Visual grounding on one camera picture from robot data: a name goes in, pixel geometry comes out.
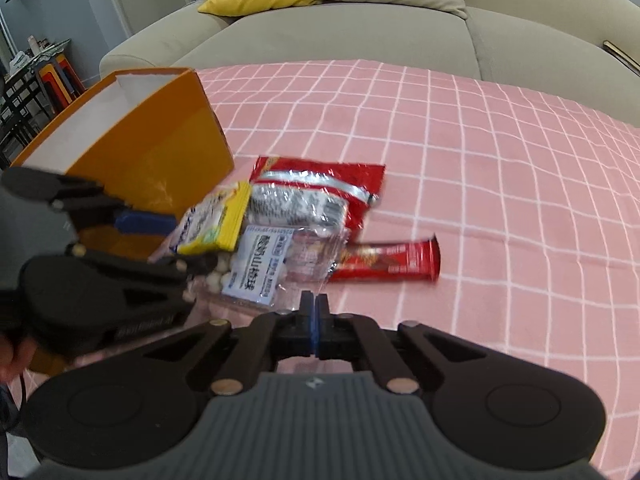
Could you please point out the dark book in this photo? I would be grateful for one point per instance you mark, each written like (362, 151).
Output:
(622, 55)

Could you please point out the orange cardboard box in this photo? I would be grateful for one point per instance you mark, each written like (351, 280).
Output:
(170, 160)

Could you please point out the red snack packet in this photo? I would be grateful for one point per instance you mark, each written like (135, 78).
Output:
(362, 195)

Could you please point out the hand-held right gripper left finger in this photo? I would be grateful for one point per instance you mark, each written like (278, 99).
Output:
(308, 312)

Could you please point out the person's left hand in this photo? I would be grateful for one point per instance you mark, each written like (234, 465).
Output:
(9, 357)

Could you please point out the red snack bar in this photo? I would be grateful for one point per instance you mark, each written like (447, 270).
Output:
(395, 257)

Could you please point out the glass side table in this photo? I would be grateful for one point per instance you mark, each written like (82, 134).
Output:
(35, 57)

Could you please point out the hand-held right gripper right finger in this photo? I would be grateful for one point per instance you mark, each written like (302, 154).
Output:
(322, 312)

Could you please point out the pink checked tablecloth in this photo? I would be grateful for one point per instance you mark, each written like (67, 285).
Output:
(500, 210)

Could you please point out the black chair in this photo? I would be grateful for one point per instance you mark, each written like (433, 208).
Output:
(20, 120)

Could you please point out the stack of coloured stools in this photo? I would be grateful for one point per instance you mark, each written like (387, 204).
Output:
(57, 82)

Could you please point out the beige sofa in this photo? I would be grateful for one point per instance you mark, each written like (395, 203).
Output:
(400, 45)

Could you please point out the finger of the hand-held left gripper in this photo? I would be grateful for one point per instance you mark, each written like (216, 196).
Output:
(145, 223)
(165, 264)

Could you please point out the clear packet with white label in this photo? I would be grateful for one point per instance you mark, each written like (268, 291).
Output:
(260, 266)

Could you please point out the yellow and white snack packet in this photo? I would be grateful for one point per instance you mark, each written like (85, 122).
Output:
(226, 220)

